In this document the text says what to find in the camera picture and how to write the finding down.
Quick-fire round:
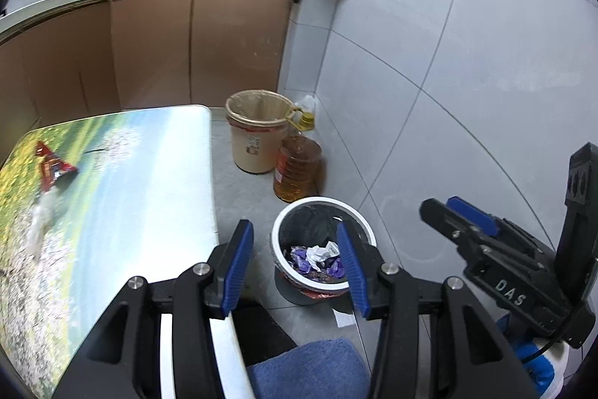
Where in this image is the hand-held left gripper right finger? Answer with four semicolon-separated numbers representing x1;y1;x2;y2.
336;221;538;399

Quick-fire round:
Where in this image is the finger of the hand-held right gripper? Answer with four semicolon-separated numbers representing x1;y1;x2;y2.
419;199;472;248
445;196;503;237

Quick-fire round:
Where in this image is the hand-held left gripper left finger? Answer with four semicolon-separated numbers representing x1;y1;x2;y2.
51;219;255;399

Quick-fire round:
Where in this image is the white paper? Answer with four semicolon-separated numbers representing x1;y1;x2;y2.
306;241;339;264

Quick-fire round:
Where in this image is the white round trash bin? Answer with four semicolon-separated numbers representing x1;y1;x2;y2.
272;196;377;299

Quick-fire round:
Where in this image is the blue plastic bag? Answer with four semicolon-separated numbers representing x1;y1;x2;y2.
497;317;558;387

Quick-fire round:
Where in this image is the cooking oil bottle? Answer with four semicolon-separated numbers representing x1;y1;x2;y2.
273;107;324;203

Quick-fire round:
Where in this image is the beige waste bin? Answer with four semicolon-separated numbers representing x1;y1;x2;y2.
225;89;296;174

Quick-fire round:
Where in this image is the landscape print table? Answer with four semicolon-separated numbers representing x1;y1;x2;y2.
0;105;255;399

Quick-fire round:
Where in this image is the clear plastic bag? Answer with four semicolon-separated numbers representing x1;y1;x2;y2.
295;95;317;117

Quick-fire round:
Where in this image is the red snack wrapper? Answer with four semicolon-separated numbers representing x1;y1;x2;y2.
36;141;78;193

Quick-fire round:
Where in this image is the brown kitchen cabinet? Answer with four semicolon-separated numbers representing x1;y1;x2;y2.
0;0;295;161

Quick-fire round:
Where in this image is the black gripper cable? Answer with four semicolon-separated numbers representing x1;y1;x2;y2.
523;296;590;363

